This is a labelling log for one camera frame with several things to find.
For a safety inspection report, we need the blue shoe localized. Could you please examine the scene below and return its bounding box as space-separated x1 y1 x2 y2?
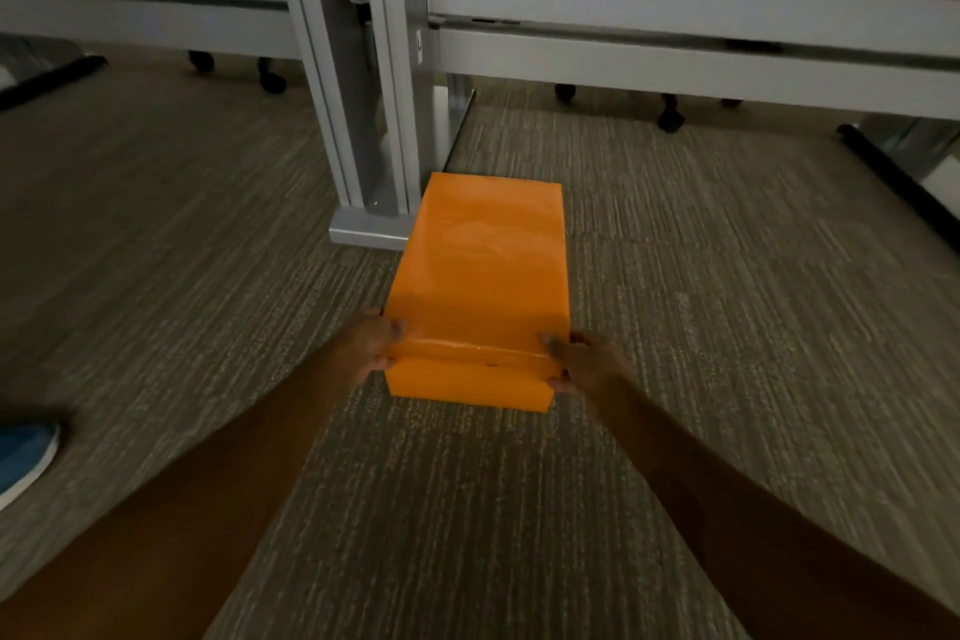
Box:
0 422 61 512

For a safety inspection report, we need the person's right hand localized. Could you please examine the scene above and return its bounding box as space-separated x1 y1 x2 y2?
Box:
541 329 639 423

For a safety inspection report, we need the grey metal desk frame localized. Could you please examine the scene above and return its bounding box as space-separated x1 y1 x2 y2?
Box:
0 0 475 251
405 0 960 123

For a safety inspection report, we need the person's left forearm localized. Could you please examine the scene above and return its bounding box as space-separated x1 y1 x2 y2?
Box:
0 341 363 640

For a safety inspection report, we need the person's left hand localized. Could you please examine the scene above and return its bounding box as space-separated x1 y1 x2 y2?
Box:
327 311 406 389

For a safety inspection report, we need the person's right forearm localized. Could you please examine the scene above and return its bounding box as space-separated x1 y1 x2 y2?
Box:
592 377 960 640

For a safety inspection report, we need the orange box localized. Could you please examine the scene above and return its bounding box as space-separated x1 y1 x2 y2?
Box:
382 171 571 413

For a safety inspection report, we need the black desk foot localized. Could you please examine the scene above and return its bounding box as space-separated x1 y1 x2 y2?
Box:
0 54 108 113
837 123 960 251

